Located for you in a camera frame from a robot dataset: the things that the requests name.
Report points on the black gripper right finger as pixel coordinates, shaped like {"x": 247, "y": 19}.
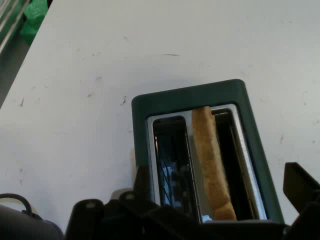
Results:
{"x": 306, "y": 200}

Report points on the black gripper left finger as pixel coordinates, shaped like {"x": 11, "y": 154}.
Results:
{"x": 125, "y": 220}

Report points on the dark green two-slot toaster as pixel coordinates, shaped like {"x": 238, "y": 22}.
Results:
{"x": 252, "y": 140}

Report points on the toasted bread slice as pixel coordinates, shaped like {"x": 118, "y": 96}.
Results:
{"x": 212, "y": 162}

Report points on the black coffee machine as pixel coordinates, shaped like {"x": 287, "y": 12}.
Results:
{"x": 22, "y": 225}

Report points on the green plastic object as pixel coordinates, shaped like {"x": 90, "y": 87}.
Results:
{"x": 35, "y": 15}

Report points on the aluminium wall rail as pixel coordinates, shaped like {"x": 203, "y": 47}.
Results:
{"x": 10, "y": 22}

